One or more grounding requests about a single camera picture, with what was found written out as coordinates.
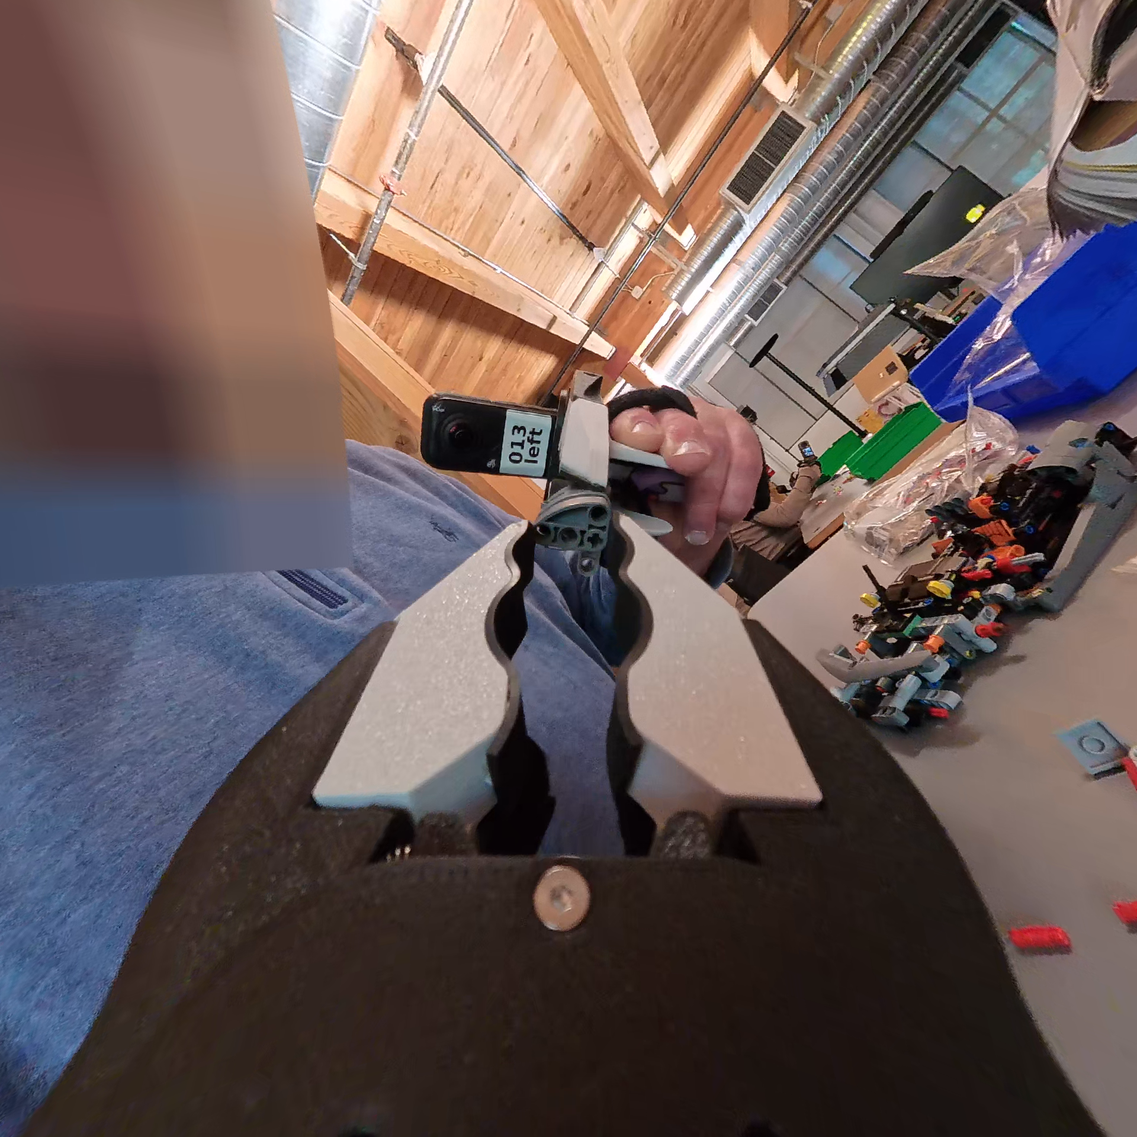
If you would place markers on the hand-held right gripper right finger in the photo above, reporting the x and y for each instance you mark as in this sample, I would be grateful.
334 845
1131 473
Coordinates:
721 701

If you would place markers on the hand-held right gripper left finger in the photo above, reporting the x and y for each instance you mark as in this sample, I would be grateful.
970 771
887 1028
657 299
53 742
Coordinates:
419 692

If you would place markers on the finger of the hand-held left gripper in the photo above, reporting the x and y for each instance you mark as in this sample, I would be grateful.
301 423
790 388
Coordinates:
589 442

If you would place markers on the small lego subassembly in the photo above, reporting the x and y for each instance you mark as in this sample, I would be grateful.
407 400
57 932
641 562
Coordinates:
556 506

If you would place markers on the partly built lego car model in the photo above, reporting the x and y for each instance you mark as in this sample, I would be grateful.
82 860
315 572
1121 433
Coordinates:
978 576

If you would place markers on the clear bag of lego parts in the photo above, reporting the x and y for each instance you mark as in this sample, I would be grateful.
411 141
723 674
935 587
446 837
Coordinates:
933 479

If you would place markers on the blue-grey square lego tile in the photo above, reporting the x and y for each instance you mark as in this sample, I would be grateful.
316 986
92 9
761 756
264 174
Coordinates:
1092 740

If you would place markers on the red and grey lego piece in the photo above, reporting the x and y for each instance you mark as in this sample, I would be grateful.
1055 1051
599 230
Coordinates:
1131 769

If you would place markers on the lego instruction manual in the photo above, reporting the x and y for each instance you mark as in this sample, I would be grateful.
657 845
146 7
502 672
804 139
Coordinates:
1094 177

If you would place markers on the person's left hand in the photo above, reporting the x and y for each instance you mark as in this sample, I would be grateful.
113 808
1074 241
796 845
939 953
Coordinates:
728 479

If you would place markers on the black pole stand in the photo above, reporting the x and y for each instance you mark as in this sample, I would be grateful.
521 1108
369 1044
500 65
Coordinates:
765 348

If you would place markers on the person's blue sweater torso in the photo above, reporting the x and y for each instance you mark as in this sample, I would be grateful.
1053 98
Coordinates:
179 709

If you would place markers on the green plastic bin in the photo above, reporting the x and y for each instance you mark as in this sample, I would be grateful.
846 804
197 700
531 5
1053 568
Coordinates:
879 438

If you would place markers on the cardboard box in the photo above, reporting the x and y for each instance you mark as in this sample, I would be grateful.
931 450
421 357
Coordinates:
879 373

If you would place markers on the white air vent grille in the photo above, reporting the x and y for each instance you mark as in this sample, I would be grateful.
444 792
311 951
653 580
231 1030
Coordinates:
769 154

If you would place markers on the black monitor screen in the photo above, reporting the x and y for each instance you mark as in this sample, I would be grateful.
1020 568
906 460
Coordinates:
933 230

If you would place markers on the pile of clear plastic bags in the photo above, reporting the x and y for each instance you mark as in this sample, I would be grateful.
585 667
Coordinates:
987 266

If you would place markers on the blue plastic bin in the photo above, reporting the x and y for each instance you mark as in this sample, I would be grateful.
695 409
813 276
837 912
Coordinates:
1067 328

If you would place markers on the silver spiral air duct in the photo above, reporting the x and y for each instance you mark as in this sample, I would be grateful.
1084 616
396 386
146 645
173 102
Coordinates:
854 168
330 69

